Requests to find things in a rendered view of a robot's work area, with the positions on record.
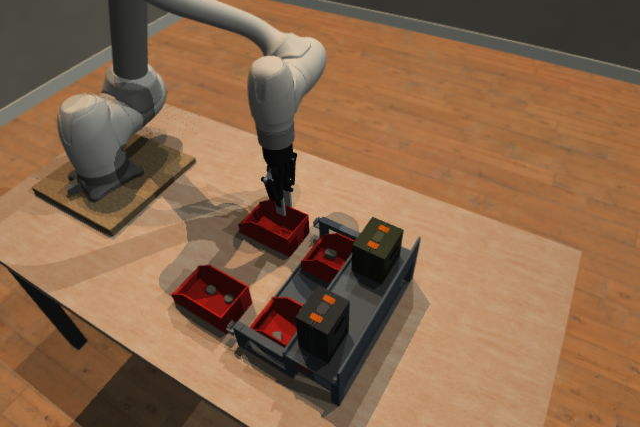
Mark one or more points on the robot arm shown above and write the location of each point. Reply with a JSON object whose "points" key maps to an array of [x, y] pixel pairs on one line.
{"points": [[94, 132]]}

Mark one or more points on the olive green tool case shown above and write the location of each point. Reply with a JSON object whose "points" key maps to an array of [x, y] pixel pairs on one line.
{"points": [[376, 249]]}

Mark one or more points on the grey metal shelf rack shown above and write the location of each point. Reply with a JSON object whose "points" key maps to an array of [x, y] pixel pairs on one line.
{"points": [[368, 302]]}

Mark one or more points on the black case with orange latches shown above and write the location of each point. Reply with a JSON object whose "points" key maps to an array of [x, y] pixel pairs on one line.
{"points": [[322, 323]]}

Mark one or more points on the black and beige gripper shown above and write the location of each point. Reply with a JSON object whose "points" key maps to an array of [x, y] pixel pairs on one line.
{"points": [[277, 180]]}

